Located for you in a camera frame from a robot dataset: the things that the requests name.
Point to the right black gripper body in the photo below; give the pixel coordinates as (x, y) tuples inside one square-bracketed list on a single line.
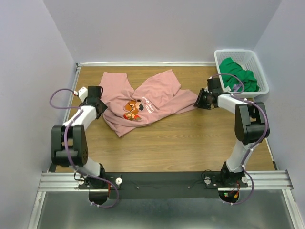
[(204, 100)]

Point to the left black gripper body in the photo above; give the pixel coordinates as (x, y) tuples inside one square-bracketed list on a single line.
[(104, 106)]

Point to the pink printed t shirt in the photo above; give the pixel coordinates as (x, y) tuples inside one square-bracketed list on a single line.
[(156, 98)]

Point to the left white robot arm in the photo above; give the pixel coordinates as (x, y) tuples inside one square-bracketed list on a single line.
[(69, 146)]

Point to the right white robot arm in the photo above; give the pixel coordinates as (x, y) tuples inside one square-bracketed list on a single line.
[(251, 127)]

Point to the white back edge strip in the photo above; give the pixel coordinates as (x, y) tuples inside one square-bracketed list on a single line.
[(109, 64)]

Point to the green t shirt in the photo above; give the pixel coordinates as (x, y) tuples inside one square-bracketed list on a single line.
[(236, 78)]

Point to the white plastic basket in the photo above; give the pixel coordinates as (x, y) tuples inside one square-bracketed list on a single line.
[(248, 60)]

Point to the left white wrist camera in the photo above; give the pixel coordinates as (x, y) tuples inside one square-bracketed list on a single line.
[(81, 93)]

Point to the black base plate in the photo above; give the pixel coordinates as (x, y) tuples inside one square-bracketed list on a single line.
[(114, 194)]

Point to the aluminium left side rail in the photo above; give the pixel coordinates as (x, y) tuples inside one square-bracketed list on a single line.
[(53, 167)]

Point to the aluminium rail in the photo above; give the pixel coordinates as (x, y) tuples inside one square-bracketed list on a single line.
[(53, 167), (259, 180)]

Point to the aluminium front rail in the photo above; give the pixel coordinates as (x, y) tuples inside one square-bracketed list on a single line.
[(259, 180)]

